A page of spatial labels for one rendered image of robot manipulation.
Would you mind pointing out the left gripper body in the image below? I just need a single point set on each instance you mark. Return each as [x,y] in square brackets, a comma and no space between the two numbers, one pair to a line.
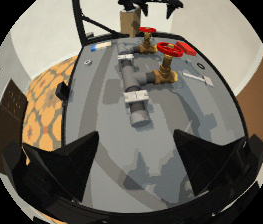
[170,2]

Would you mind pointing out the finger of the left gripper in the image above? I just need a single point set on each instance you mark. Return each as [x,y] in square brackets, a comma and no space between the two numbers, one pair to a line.
[144,8]
[169,12]

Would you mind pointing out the red rectangular block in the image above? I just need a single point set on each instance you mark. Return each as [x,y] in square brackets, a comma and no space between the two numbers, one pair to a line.
[186,48]

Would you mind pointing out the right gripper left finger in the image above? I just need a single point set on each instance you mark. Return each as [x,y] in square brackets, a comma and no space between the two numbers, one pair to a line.
[69,165]

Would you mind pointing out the grey pipe with red valve handwheels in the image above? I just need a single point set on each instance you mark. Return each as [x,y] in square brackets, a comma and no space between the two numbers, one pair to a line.
[132,79]

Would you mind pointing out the small grey cylinder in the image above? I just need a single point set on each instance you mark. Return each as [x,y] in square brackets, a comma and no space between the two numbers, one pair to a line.
[188,62]

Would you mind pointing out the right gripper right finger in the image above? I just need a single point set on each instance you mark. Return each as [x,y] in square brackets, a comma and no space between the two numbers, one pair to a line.
[203,160]

